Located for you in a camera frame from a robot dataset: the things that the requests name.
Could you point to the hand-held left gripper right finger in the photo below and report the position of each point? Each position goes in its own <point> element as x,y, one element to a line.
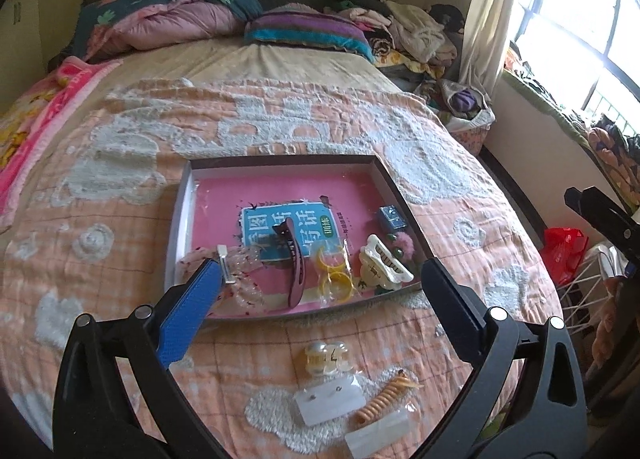
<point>452,309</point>

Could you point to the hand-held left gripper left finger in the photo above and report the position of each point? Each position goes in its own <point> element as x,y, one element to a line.
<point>187,309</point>

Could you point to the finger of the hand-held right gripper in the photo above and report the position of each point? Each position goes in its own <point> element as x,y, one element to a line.
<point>617,339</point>
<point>605,211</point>

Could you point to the lace bow hair clip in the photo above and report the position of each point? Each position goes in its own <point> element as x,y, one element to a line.
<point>245,296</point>

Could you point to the white rectangular claw clip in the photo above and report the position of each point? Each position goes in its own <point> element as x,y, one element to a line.
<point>380,266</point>

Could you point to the shallow dark cardboard box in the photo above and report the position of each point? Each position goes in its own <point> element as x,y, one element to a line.
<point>185,219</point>

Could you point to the small blue box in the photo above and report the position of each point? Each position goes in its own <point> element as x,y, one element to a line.
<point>391,218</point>

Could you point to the brown oval hair clip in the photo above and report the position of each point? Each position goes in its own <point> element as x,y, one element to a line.
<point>295,269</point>

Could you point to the yellow hair bands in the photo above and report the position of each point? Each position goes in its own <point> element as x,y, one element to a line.
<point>336,285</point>

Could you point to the red plastic bag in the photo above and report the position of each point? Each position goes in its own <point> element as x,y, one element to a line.
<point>562,249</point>

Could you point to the white flower claw clip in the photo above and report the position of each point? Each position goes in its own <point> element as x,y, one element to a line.
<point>327,358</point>

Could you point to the green fringed cloth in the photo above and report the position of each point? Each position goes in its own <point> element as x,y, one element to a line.
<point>540,94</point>

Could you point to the clear plastic packet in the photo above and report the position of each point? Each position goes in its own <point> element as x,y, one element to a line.
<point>380,436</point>

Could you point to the earring card packet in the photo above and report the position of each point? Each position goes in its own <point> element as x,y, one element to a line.
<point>330,401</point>

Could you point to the peach checked cloud quilt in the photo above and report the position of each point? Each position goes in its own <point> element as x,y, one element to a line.
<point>125,164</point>

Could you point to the basket of clothes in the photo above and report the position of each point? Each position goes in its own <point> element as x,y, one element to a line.
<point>465,106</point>

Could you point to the window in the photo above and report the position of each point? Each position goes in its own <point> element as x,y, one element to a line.
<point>580,14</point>

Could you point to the cream curtain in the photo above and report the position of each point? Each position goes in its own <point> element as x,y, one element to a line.
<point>485,14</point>

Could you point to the pink cartoon blanket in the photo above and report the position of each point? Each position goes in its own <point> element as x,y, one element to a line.
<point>30,114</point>

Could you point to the pile of clothes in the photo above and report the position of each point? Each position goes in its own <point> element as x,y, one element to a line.
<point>400,24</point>

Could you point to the pink comforter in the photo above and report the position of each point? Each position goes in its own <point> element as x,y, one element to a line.
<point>170,24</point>

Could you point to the striped purple teal pillow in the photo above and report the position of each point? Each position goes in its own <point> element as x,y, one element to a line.
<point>310,29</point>

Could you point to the pink purple folded duvet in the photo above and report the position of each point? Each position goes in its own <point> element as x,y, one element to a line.
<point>115,9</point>

